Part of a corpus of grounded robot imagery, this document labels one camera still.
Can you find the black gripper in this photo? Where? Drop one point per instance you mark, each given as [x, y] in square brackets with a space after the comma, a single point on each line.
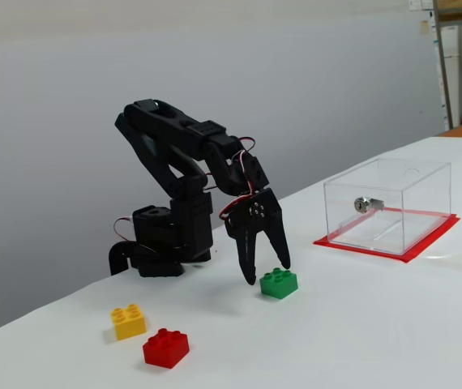
[264, 213]

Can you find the green lego brick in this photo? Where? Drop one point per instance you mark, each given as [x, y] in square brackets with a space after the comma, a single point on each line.
[279, 285]

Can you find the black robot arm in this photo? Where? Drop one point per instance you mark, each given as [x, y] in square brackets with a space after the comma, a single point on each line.
[162, 117]

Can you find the silver metal box lock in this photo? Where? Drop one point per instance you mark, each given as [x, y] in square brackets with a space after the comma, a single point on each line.
[362, 204]

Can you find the red lego brick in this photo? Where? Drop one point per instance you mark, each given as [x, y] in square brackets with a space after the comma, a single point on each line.
[165, 350]

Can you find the yellow lego brick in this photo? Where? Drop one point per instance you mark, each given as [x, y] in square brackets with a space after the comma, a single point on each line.
[129, 326]

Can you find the transparent plastic box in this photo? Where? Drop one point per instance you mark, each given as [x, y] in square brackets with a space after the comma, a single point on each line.
[425, 194]

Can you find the black table clamp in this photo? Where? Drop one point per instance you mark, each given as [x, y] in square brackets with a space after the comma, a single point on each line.
[117, 253]

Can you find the red tape square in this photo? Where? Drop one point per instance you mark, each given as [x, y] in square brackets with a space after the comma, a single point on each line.
[411, 257]

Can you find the grey metal shelf rack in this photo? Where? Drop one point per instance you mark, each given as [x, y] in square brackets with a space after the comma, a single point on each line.
[443, 81]

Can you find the white cabinet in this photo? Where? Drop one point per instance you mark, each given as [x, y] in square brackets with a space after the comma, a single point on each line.
[456, 81]

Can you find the beige paper tag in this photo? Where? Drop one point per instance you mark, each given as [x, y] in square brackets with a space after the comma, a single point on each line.
[424, 27]

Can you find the white paper label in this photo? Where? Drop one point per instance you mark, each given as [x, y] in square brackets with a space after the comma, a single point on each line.
[419, 4]

